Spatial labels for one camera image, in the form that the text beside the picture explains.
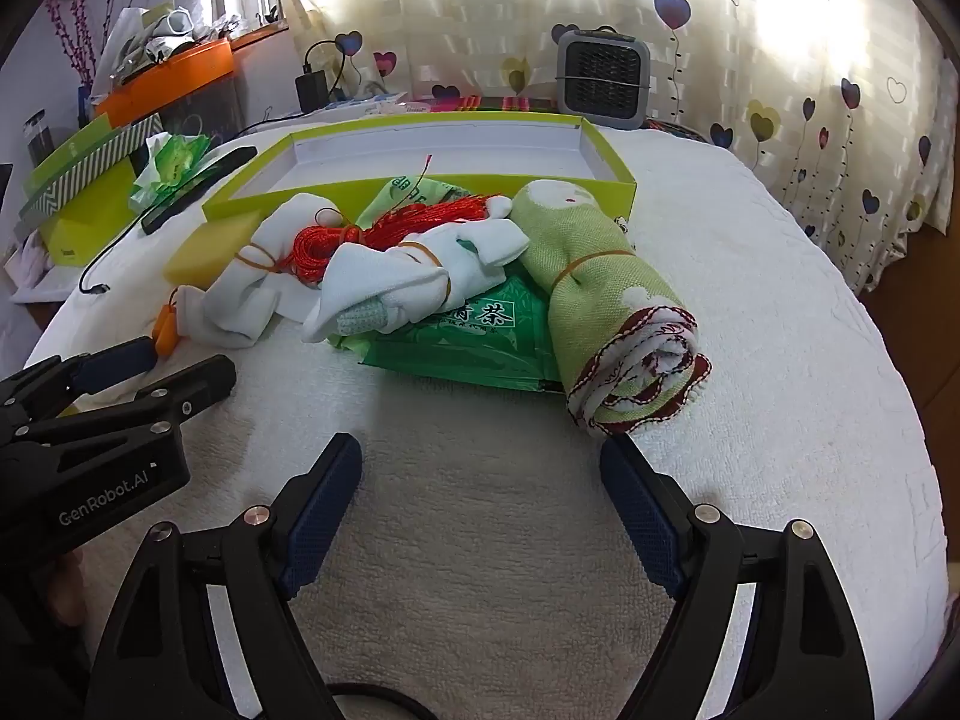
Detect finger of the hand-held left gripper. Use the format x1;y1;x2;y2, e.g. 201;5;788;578
0;337;157;415
15;355;238;449

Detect striped green gift box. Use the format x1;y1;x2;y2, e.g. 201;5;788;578
21;111;162;218

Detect green tissue packet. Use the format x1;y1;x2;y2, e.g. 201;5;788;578
131;131;218;211

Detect pile of white packaging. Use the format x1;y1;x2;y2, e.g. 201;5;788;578
90;4;241;91

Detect grey portable heater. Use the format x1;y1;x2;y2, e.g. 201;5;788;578
555;26;652;130

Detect white sock bundle grey toe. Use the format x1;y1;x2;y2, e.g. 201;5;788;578
304;221;530;342

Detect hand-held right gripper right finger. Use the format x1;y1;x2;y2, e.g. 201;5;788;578
600;435;875;720

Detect person's left hand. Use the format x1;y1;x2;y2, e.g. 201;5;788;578
46;547;87;627

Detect white blue power strip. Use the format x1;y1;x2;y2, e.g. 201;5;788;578
322;86;410;112

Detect black charging cable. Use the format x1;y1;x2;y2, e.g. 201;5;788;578
79;37;357;299

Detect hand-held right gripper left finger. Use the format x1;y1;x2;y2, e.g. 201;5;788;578
86;431;365;720

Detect plaid cloth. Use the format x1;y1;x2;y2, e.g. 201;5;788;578
431;92;707;140

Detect orange wall tray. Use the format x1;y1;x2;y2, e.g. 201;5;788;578
94;37;237;125

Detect light green packet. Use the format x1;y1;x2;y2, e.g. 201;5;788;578
356;176;481;230

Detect red cord bundle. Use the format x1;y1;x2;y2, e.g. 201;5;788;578
289;154;515;290

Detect small clear sachet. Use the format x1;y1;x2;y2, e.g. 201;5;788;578
360;96;430;118

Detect lime green shallow box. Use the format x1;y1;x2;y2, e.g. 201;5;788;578
202;111;638;241

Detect black smartphone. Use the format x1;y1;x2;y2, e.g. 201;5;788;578
141;146;257;235

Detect black charger adapter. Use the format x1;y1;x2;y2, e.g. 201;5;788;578
295;71;331;112

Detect pink flower branches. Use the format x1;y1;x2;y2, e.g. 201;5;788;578
45;0;143;83

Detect orange whistle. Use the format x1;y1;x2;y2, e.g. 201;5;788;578
150;289;185;358

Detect green towel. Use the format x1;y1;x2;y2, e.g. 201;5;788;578
510;180;713;440

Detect yellow sponge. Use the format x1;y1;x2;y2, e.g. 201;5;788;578
163;221;260;286

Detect lime green box base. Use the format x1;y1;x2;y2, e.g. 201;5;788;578
41;161;151;267

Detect orange window sill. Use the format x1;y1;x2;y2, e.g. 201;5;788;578
231;21;290;52

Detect heart print curtain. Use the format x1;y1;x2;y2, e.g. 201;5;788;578
274;0;953;295

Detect green tea packet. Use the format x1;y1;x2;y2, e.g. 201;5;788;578
330;270;563;395

